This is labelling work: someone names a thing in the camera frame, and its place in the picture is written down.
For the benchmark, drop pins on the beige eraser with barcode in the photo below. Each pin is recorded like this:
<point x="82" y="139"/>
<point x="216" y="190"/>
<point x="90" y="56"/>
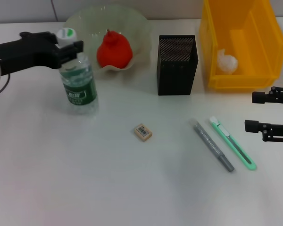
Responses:
<point x="143" y="133"/>

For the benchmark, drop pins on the black mesh pen holder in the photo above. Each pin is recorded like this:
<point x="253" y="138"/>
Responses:
<point x="177" y="77"/>

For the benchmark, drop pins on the grey marker pen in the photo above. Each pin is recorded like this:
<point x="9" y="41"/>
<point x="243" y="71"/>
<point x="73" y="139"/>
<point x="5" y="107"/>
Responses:
<point x="210" y="141"/>

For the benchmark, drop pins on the white paper ball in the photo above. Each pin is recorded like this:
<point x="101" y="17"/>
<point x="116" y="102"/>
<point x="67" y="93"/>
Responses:
<point x="227" y="62"/>

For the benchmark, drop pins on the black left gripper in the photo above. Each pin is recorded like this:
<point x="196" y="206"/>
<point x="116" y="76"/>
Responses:
<point x="26" y="54"/>

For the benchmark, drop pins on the green glass fruit plate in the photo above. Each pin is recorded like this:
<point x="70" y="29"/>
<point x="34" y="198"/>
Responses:
<point x="136" y="30"/>

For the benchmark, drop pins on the clear water bottle green label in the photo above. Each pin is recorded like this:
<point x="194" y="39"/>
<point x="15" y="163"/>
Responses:
<point x="80" y="94"/>

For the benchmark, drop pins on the mint green utility knife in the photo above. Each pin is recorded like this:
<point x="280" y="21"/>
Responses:
<point x="231" y="141"/>

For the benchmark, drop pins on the yellow plastic bin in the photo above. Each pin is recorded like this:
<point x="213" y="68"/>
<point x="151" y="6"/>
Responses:
<point x="238" y="80"/>

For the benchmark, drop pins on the red-orange toy orange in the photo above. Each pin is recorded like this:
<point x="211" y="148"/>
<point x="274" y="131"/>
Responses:
<point x="114" y="51"/>

